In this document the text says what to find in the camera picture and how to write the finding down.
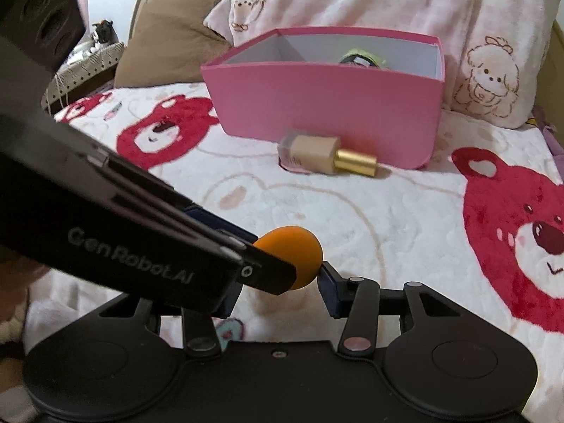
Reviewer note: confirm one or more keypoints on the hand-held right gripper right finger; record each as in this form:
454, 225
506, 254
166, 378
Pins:
328, 291

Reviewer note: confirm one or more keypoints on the patterned white cloth cover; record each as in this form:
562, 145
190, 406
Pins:
88, 59

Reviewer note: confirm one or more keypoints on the orange makeup sponge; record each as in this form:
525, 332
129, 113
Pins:
299, 251

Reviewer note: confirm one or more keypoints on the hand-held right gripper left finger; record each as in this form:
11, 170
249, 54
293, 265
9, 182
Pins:
228, 302

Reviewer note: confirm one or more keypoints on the pink printed fleece pillow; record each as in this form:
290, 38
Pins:
396, 0

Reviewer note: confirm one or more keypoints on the brown pillow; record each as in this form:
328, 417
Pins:
172, 44

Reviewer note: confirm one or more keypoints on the green yarn ball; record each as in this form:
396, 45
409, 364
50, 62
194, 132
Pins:
363, 59

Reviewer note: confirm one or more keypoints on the grey plush cat toy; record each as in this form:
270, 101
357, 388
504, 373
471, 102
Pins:
102, 33

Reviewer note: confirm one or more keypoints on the dark bedside cabinet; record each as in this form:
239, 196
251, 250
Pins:
94, 81

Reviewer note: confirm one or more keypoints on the red bear printed blanket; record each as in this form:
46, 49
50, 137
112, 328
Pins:
396, 211

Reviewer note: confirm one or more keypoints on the fluffy beige cloth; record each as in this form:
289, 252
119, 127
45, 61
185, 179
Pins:
11, 330

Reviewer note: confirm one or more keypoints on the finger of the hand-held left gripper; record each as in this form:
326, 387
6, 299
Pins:
220, 224
268, 273

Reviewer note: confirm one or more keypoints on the pink cardboard box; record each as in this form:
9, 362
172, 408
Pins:
326, 110

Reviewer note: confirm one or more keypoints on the foundation bottle with gold cap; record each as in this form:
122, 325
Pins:
310, 150

